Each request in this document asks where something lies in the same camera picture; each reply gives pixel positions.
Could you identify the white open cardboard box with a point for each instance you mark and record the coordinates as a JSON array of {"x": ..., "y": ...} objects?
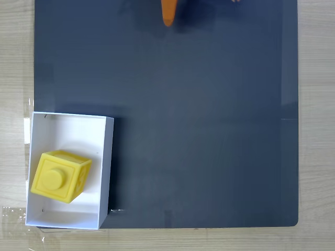
[{"x": 76, "y": 130}]

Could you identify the white tape piece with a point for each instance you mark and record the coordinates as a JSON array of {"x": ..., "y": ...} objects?
[{"x": 26, "y": 130}]

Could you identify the clear adhesive tape strip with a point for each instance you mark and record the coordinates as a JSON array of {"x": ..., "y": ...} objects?
[{"x": 13, "y": 215}]

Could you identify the yellow number block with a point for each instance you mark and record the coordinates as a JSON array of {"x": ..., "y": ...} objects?
[{"x": 58, "y": 176}]

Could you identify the dark grey table mat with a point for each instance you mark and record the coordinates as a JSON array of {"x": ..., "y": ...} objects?
[{"x": 204, "y": 125}]

